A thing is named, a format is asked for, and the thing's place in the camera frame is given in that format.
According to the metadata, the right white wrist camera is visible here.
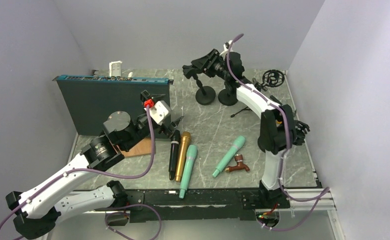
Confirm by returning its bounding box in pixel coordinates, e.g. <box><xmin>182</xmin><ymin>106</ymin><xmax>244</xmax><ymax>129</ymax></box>
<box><xmin>220</xmin><ymin>40</ymin><xmax>233</xmax><ymax>58</ymax></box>

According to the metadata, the round-base mic stand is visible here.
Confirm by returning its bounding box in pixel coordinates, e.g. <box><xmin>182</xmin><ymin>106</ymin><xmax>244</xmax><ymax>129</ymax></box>
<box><xmin>218</xmin><ymin>81</ymin><xmax>238</xmax><ymax>106</ymax></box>
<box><xmin>192</xmin><ymin>75</ymin><xmax>216</xmax><ymax>106</ymax></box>

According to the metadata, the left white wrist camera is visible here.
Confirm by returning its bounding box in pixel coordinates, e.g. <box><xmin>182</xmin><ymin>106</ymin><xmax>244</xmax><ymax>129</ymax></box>
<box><xmin>144</xmin><ymin>99</ymin><xmax>171</xmax><ymax>125</ymax></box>

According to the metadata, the gold microphone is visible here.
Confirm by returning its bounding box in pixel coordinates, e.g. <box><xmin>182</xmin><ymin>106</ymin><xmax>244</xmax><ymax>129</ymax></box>
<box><xmin>175</xmin><ymin>131</ymin><xmax>191</xmax><ymax>182</ymax></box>

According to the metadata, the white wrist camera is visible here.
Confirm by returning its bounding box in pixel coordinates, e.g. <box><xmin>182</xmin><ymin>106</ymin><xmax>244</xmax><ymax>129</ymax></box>
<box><xmin>144</xmin><ymin>99</ymin><xmax>171</xmax><ymax>125</ymax></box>
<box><xmin>220</xmin><ymin>40</ymin><xmax>233</xmax><ymax>58</ymax></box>

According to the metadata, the wooden board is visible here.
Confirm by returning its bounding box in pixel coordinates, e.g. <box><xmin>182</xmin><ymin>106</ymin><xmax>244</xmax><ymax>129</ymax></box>
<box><xmin>121</xmin><ymin>138</ymin><xmax>152</xmax><ymax>158</ymax></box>

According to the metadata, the black microphone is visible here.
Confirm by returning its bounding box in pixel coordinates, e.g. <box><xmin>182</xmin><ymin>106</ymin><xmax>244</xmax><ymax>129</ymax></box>
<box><xmin>168</xmin><ymin>130</ymin><xmax>180</xmax><ymax>181</ymax></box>

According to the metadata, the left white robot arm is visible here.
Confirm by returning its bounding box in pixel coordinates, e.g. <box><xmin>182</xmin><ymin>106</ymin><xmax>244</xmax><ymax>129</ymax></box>
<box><xmin>5</xmin><ymin>90</ymin><xmax>179</xmax><ymax>240</ymax></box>

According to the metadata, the blue network switch box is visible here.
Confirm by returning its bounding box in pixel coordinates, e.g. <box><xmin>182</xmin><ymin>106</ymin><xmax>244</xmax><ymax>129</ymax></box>
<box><xmin>54</xmin><ymin>75</ymin><xmax>174</xmax><ymax>136</ymax></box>

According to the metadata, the purple cable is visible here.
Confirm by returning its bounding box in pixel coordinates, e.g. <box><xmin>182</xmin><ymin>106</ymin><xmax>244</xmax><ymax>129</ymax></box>
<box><xmin>226</xmin><ymin>33</ymin><xmax>331</xmax><ymax>203</ymax></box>
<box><xmin>0</xmin><ymin>105</ymin><xmax>156</xmax><ymax>240</ymax></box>

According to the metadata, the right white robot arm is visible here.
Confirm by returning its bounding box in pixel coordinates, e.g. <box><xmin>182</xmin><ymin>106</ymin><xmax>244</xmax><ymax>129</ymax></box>
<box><xmin>182</xmin><ymin>49</ymin><xmax>303</xmax><ymax>208</ymax></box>

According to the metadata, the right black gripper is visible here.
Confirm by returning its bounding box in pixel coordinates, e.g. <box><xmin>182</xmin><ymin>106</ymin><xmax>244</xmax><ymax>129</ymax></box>
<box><xmin>192</xmin><ymin>49</ymin><xmax>230</xmax><ymax>82</ymax></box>

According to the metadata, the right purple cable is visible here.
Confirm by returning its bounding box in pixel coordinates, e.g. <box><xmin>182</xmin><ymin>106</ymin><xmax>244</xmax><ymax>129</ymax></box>
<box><xmin>226</xmin><ymin>33</ymin><xmax>331</xmax><ymax>203</ymax></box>

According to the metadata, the right shock-mount round stand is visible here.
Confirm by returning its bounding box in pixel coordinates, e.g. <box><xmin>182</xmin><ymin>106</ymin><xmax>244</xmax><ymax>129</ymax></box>
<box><xmin>293</xmin><ymin>120</ymin><xmax>310</xmax><ymax>146</ymax></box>

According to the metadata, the mint green microphone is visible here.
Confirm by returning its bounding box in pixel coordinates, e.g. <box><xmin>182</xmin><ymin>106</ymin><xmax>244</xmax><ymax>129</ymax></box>
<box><xmin>212</xmin><ymin>135</ymin><xmax>246</xmax><ymax>178</ymax></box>
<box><xmin>179</xmin><ymin>144</ymin><xmax>198</xmax><ymax>199</ymax></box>

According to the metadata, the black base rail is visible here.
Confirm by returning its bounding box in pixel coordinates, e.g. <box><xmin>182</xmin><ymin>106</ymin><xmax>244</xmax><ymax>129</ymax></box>
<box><xmin>124</xmin><ymin>187</ymin><xmax>287</xmax><ymax>223</ymax></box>

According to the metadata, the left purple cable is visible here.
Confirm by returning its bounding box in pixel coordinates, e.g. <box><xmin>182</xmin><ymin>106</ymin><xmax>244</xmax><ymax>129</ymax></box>
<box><xmin>0</xmin><ymin>105</ymin><xmax>156</xmax><ymax>240</ymax></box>

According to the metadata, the black tripod shock-mount stand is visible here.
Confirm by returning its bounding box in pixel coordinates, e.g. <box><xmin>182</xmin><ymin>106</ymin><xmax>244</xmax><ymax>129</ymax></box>
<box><xmin>231</xmin><ymin>69</ymin><xmax>285</xmax><ymax>118</ymax></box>

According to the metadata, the brown faucet tap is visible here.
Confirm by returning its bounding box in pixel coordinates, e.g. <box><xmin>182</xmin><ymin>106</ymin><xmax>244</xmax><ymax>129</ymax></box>
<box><xmin>225</xmin><ymin>154</ymin><xmax>250</xmax><ymax>173</ymax></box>

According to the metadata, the white plastic bracket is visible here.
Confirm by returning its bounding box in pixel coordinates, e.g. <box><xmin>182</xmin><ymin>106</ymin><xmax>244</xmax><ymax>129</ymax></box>
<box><xmin>109</xmin><ymin>61</ymin><xmax>122</xmax><ymax>77</ymax></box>

